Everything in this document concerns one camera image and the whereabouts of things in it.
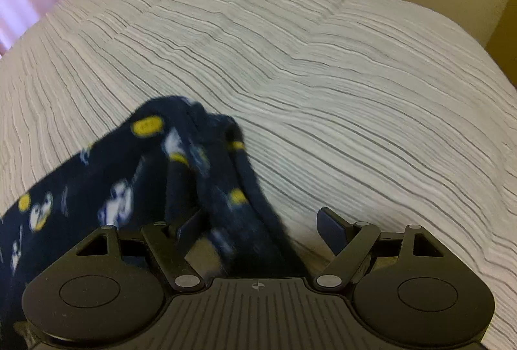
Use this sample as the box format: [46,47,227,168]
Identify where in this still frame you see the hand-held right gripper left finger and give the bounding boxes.
[73,208,209,293]

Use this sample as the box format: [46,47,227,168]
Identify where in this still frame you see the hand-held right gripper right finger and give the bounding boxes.
[315,207,450,292]

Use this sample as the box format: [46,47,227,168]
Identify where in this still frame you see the navy printed fleece pants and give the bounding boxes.
[0,95,308,335]

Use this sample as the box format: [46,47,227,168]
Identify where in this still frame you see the white striped bed blanket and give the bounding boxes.
[0,0,517,350]

